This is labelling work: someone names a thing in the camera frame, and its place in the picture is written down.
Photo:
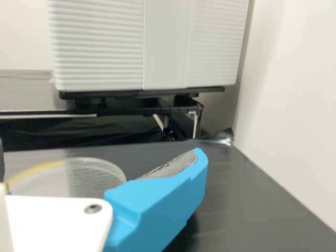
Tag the black platform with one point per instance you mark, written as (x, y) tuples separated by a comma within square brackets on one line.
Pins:
[(262, 199)]

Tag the incubator door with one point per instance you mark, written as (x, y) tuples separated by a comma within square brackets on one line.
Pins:
[(105, 52)]

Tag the petri dish lid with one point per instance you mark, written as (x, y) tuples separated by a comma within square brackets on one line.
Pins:
[(86, 178)]

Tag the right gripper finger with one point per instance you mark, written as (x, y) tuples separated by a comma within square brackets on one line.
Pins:
[(157, 204)]

